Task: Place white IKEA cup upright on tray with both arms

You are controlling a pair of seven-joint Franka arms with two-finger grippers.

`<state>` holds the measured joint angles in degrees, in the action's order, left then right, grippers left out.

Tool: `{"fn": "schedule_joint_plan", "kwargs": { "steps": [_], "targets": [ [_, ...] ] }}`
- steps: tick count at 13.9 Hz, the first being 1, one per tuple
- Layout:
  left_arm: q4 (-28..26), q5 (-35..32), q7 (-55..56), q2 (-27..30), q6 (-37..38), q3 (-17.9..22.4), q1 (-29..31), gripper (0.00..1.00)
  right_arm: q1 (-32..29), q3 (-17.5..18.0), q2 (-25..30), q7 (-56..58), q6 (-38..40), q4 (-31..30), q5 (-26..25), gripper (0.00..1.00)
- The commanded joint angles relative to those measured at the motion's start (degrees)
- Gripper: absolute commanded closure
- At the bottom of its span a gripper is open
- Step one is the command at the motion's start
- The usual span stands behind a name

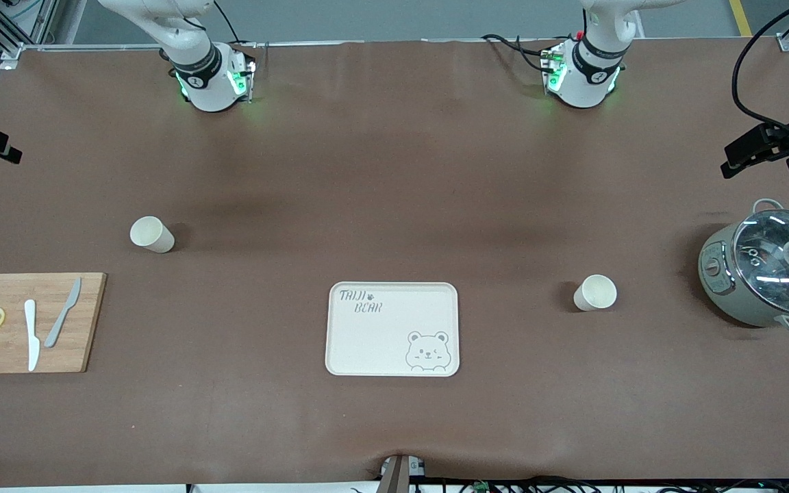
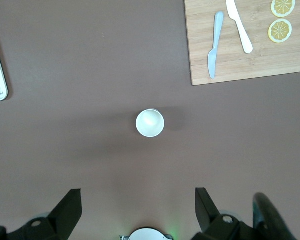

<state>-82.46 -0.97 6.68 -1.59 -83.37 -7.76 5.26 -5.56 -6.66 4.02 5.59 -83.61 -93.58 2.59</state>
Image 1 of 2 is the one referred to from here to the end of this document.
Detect white plastic cup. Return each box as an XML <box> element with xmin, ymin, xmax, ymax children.
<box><xmin>129</xmin><ymin>216</ymin><xmax>176</xmax><ymax>254</ymax></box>
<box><xmin>573</xmin><ymin>274</ymin><xmax>618</xmax><ymax>312</ymax></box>

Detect cream bear print tray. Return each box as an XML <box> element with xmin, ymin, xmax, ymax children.
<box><xmin>325</xmin><ymin>281</ymin><xmax>460</xmax><ymax>377</ymax></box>

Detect grey electric cooking pot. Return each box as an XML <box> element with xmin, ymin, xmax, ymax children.
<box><xmin>698</xmin><ymin>199</ymin><xmax>789</xmax><ymax>335</ymax></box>

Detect wooden cutting board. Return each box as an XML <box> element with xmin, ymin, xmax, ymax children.
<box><xmin>0</xmin><ymin>273</ymin><xmax>108</xmax><ymax>375</ymax></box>

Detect grey plastic knife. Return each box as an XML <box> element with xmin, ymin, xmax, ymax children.
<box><xmin>44</xmin><ymin>277</ymin><xmax>83</xmax><ymax>349</ymax></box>

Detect white plastic knife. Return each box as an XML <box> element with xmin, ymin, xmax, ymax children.
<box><xmin>23</xmin><ymin>299</ymin><xmax>40</xmax><ymax>372</ymax></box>

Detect brown table mat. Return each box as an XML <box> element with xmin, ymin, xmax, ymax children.
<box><xmin>0</xmin><ymin>38</ymin><xmax>789</xmax><ymax>488</ymax></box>

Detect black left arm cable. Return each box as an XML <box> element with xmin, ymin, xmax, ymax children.
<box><xmin>731</xmin><ymin>0</ymin><xmax>789</xmax><ymax>144</ymax></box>

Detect black right base cable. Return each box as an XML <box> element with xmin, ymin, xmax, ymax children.
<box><xmin>211</xmin><ymin>0</ymin><xmax>258</xmax><ymax>49</ymax></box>

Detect black left base cables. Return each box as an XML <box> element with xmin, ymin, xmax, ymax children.
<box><xmin>482</xmin><ymin>33</ymin><xmax>556</xmax><ymax>73</ymax></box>

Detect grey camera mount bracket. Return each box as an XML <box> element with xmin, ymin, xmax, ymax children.
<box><xmin>377</xmin><ymin>452</ymin><xmax>429</xmax><ymax>493</ymax></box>

